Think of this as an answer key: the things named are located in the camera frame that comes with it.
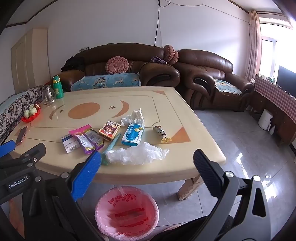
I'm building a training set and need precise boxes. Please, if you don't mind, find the white round appliance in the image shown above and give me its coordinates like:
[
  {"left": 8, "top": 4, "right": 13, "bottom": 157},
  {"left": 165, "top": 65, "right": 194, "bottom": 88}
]
[{"left": 258, "top": 109, "right": 273, "bottom": 130}]

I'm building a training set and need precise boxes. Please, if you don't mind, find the trash bin with pink bag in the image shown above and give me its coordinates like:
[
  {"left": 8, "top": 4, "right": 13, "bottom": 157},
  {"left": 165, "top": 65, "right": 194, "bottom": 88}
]
[{"left": 95, "top": 185, "right": 159, "bottom": 241}]

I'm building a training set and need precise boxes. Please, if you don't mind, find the green water bottle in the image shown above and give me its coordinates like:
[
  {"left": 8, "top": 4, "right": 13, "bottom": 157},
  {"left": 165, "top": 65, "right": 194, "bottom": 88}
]
[{"left": 52, "top": 75, "right": 64, "bottom": 100}]

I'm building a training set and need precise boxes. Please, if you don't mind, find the black television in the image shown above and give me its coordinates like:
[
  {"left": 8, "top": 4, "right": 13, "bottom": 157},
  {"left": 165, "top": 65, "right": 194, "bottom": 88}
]
[{"left": 276, "top": 65, "right": 296, "bottom": 93}]

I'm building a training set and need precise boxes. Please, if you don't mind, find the pink curtain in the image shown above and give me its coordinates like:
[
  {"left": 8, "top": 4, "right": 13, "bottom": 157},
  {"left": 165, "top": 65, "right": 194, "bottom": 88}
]
[{"left": 245, "top": 10, "right": 262, "bottom": 81}]

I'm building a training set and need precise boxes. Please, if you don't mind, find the brown leather armchair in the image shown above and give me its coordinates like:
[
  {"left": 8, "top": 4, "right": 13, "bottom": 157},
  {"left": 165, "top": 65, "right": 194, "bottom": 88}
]
[{"left": 172, "top": 49, "right": 254, "bottom": 112}]

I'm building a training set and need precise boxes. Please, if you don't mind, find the candy wrapper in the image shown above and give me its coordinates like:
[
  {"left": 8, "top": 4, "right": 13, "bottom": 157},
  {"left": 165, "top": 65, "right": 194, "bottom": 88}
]
[{"left": 153, "top": 125, "right": 172, "bottom": 143}]

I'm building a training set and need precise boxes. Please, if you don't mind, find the teal pen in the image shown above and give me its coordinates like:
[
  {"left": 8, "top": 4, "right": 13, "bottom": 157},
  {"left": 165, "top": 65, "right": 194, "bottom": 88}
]
[{"left": 102, "top": 133, "right": 122, "bottom": 165}]

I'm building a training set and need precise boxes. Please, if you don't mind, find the crumpled white tissue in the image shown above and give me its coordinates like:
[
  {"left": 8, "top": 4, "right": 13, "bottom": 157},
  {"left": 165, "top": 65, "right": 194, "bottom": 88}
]
[{"left": 121, "top": 108, "right": 145, "bottom": 126}]

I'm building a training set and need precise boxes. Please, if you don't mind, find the clear plastic bag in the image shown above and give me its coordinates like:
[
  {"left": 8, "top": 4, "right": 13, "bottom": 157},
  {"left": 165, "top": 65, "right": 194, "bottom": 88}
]
[{"left": 105, "top": 141, "right": 170, "bottom": 166}]

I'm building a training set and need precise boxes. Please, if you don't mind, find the hanging black cable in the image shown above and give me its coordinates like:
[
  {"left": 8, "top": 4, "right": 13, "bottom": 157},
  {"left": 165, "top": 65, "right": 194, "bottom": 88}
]
[{"left": 154, "top": 0, "right": 162, "bottom": 47}]

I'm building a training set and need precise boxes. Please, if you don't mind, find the black and white floral cover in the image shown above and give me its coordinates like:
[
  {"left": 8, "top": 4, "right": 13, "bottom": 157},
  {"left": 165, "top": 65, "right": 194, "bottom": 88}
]
[{"left": 0, "top": 85, "right": 52, "bottom": 139}]

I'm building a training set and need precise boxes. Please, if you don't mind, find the blue armchair seat cover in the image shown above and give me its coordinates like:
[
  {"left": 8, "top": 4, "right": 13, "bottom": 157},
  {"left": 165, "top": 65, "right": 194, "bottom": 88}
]
[{"left": 214, "top": 78, "right": 242, "bottom": 95}]

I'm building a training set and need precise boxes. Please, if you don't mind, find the brown wooden cabinet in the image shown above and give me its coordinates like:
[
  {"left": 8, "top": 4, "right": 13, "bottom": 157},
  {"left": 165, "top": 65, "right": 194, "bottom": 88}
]
[{"left": 250, "top": 89, "right": 296, "bottom": 146}]

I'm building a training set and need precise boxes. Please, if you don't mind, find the brown leather sofa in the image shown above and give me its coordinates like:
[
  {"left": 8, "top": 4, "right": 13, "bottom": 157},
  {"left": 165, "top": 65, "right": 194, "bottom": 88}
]
[{"left": 60, "top": 43, "right": 181, "bottom": 92}]

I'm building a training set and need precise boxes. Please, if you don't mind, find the window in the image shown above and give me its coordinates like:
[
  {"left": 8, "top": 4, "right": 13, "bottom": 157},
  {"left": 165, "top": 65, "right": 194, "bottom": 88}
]
[{"left": 260, "top": 17, "right": 296, "bottom": 79}]

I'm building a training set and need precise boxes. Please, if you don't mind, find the blue medicine box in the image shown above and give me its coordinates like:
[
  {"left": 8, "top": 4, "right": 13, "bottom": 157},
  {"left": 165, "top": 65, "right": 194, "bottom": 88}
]
[{"left": 121, "top": 123, "right": 146, "bottom": 146}]

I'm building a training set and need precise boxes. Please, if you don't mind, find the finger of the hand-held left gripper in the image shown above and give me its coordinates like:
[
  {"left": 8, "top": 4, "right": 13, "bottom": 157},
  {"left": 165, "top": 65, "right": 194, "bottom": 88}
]
[
  {"left": 0, "top": 140, "right": 16, "bottom": 160},
  {"left": 14, "top": 142, "right": 47, "bottom": 168}
]

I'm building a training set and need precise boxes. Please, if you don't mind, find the smartphone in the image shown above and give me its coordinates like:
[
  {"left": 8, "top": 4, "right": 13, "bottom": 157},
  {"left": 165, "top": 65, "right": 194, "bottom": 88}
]
[{"left": 15, "top": 126, "right": 29, "bottom": 146}]

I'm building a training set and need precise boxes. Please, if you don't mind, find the glass jug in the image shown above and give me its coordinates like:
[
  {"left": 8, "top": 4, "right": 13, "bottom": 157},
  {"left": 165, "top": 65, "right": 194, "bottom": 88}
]
[{"left": 42, "top": 85, "right": 56, "bottom": 106}]

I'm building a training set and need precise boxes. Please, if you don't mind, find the cream wardrobe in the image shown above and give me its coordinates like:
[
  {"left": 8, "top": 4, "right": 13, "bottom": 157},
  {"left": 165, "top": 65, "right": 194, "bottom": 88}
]
[{"left": 10, "top": 28, "right": 52, "bottom": 93}]

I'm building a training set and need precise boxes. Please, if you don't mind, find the red playing card box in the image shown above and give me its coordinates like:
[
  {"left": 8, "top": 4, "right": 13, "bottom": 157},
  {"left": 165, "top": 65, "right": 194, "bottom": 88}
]
[{"left": 98, "top": 120, "right": 121, "bottom": 141}]

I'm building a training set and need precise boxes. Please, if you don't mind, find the checkered cloth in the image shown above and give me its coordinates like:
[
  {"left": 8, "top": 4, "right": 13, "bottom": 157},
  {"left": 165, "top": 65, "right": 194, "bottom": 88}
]
[{"left": 254, "top": 74, "right": 296, "bottom": 123}]

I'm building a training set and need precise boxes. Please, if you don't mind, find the purple cloth item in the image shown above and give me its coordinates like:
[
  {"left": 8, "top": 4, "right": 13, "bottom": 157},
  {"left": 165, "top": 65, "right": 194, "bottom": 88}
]
[{"left": 150, "top": 56, "right": 168, "bottom": 64}]

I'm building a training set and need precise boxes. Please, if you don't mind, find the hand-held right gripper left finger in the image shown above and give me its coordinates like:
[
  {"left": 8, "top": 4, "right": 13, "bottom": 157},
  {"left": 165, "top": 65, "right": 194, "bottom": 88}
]
[{"left": 22, "top": 151, "right": 109, "bottom": 241}]

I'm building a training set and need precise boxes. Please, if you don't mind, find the white and blue small box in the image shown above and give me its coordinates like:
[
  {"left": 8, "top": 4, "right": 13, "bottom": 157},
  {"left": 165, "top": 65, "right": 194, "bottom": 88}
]
[{"left": 61, "top": 134, "right": 81, "bottom": 154}]

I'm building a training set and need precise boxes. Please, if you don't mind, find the black clothing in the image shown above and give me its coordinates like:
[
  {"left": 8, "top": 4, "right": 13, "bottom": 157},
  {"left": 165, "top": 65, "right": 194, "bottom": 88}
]
[{"left": 60, "top": 56, "right": 85, "bottom": 72}]

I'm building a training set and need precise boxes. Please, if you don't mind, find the purple snack packet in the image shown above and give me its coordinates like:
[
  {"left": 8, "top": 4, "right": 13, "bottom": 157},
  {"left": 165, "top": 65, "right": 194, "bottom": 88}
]
[{"left": 83, "top": 128, "right": 104, "bottom": 151}]

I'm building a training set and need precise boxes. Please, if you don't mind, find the pink snack packet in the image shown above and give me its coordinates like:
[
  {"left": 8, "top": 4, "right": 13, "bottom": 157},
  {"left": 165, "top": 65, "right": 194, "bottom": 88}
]
[{"left": 69, "top": 124, "right": 96, "bottom": 155}]

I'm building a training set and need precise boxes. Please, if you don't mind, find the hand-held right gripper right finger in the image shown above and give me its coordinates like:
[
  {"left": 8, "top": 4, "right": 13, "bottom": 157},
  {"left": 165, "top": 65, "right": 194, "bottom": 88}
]
[{"left": 193, "top": 149, "right": 275, "bottom": 241}]

